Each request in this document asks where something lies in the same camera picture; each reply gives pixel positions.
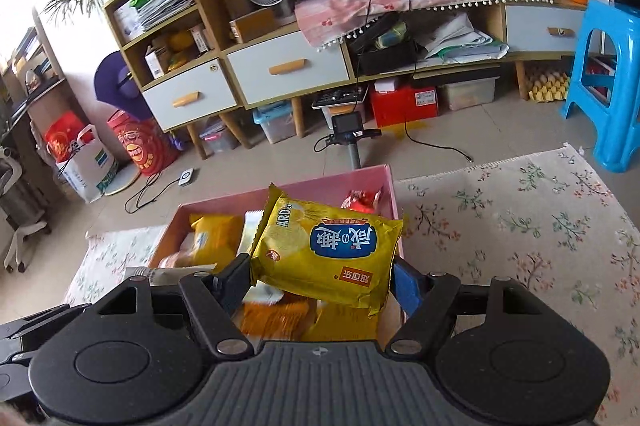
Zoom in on dark shelf rack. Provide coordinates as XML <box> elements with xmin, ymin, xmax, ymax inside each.
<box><xmin>0</xmin><ymin>26</ymin><xmax>68</xmax><ymax>147</ymax></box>

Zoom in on red patterned bag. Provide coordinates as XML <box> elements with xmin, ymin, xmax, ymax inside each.
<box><xmin>106</xmin><ymin>109</ymin><xmax>179</xmax><ymax>177</ymax></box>

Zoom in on pale drawer wooden handle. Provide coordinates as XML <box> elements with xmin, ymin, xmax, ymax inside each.
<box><xmin>227</xmin><ymin>31</ymin><xmax>351</xmax><ymax>104</ymax></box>
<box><xmin>505</xmin><ymin>5</ymin><xmax>588</xmax><ymax>53</ymax></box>

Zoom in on clear bin with papers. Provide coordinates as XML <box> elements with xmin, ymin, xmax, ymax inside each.
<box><xmin>200</xmin><ymin>116</ymin><xmax>242</xmax><ymax>155</ymax></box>

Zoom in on small white carton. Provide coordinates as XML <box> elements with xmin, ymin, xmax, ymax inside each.
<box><xmin>145</xmin><ymin>46</ymin><xmax>168</xmax><ymax>80</ymax></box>

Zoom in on clear bin blue lid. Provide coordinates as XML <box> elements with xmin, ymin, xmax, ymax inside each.
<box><xmin>252</xmin><ymin>101</ymin><xmax>299</xmax><ymax>144</ymax></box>

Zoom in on yellow chip packet blue label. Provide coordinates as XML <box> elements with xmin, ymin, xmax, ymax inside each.
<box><xmin>248</xmin><ymin>183</ymin><xmax>406</xmax><ymax>318</ymax></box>

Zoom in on orange snack packet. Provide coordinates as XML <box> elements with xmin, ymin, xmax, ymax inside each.
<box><xmin>240</xmin><ymin>293</ymin><xmax>321</xmax><ymax>343</ymax></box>

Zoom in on yellow egg tray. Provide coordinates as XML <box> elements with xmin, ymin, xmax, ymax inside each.
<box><xmin>527</xmin><ymin>69</ymin><xmax>572</xmax><ymax>103</ymax></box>

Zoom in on thin black floor cable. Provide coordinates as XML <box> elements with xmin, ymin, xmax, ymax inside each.
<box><xmin>124</xmin><ymin>179</ymin><xmax>183</xmax><ymax>214</ymax></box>

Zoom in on clear bin white lid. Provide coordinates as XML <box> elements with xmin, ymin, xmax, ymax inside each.
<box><xmin>440</xmin><ymin>78</ymin><xmax>499</xmax><ymax>112</ymax></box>

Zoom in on red cardboard box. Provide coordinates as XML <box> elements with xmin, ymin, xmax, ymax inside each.
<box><xmin>369</xmin><ymin>84</ymin><xmax>440</xmax><ymax>128</ymax></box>

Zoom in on clear bread packet blue label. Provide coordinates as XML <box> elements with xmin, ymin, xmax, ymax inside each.
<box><xmin>159</xmin><ymin>231</ymin><xmax>197</xmax><ymax>270</ymax></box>

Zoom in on white printed shopping bag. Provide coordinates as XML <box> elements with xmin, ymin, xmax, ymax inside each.
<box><xmin>55</xmin><ymin>123</ymin><xmax>122</xmax><ymax>205</ymax></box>

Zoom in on brown cardboard box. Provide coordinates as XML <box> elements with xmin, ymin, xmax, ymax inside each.
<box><xmin>229</xmin><ymin>9</ymin><xmax>279</xmax><ymax>44</ymax></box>

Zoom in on stack of papers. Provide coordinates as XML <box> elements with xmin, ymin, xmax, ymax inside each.
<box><xmin>129</xmin><ymin>0</ymin><xmax>197</xmax><ymax>32</ymax></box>

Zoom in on pale drawer with round sticker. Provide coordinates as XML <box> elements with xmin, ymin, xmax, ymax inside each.
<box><xmin>142</xmin><ymin>59</ymin><xmax>238</xmax><ymax>132</ymax></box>

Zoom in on plain yellow snack packet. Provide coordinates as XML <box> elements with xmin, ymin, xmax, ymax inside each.
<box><xmin>305</xmin><ymin>299</ymin><xmax>385</xmax><ymax>343</ymax></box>
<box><xmin>189</xmin><ymin>212</ymin><xmax>247</xmax><ymax>268</ymax></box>

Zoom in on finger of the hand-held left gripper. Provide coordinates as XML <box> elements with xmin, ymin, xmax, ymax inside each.
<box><xmin>0</xmin><ymin>355</ymin><xmax>37</xmax><ymax>402</ymax></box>
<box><xmin>0</xmin><ymin>303</ymin><xmax>95</xmax><ymax>358</ymax></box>

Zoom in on white snack packet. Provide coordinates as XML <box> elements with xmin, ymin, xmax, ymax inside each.
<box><xmin>242</xmin><ymin>210</ymin><xmax>267</xmax><ymax>257</ymax></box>

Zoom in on office chair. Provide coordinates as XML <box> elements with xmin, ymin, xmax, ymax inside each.
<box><xmin>0</xmin><ymin>146</ymin><xmax>52</xmax><ymax>274</ymax></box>

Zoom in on pink patterned cloth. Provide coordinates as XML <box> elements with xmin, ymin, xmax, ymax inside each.
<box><xmin>294</xmin><ymin>0</ymin><xmax>556</xmax><ymax>52</ymax></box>

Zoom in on red shopping bag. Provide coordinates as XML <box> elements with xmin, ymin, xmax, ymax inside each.
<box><xmin>44</xmin><ymin>113</ymin><xmax>97</xmax><ymax>163</ymax></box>

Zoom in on blue plastic stool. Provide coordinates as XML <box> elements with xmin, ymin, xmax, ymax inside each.
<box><xmin>560</xmin><ymin>0</ymin><xmax>640</xmax><ymax>173</ymax></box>

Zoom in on black open case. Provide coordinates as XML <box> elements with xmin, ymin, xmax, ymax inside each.
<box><xmin>347</xmin><ymin>10</ymin><xmax>427</xmax><ymax>77</ymax></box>

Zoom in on wooden TV cabinet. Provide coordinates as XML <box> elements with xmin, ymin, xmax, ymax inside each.
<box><xmin>220</xmin><ymin>1</ymin><xmax>591</xmax><ymax>152</ymax></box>

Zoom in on floral white cloth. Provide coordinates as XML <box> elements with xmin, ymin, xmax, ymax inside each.
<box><xmin>62</xmin><ymin>143</ymin><xmax>640</xmax><ymax>426</ymax></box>

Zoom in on red snack packet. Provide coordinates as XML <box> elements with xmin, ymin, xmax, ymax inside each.
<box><xmin>341</xmin><ymin>189</ymin><xmax>383</xmax><ymax>214</ymax></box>

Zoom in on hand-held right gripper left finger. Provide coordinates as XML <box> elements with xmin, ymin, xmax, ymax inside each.
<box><xmin>92</xmin><ymin>253</ymin><xmax>256</xmax><ymax>357</ymax></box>

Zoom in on white papers pile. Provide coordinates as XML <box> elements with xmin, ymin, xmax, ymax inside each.
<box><xmin>415</xmin><ymin>14</ymin><xmax>511</xmax><ymax>68</ymax></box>

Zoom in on black tray white frame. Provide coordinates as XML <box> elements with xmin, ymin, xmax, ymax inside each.
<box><xmin>312</xmin><ymin>88</ymin><xmax>367</xmax><ymax>110</ymax></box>

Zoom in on black camera on tripod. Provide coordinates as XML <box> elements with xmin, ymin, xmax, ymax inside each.
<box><xmin>314</xmin><ymin>113</ymin><xmax>385</xmax><ymax>170</ymax></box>

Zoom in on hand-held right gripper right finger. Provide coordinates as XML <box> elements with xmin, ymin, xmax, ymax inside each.
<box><xmin>385</xmin><ymin>259</ymin><xmax>544</xmax><ymax>355</ymax></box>

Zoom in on pink cardboard box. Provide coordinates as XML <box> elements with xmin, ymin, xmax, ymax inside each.
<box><xmin>150</xmin><ymin>163</ymin><xmax>407</xmax><ymax>349</ymax></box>

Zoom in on round wooden board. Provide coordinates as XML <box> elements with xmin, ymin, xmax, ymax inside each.
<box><xmin>102</xmin><ymin>165</ymin><xmax>144</xmax><ymax>198</ymax></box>

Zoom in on small brown cartons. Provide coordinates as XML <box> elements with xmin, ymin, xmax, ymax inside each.
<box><xmin>189</xmin><ymin>25</ymin><xmax>213</xmax><ymax>54</ymax></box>

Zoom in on white box grey print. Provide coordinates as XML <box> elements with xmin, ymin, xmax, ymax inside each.
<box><xmin>114</xmin><ymin>4</ymin><xmax>144</xmax><ymax>41</ymax></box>

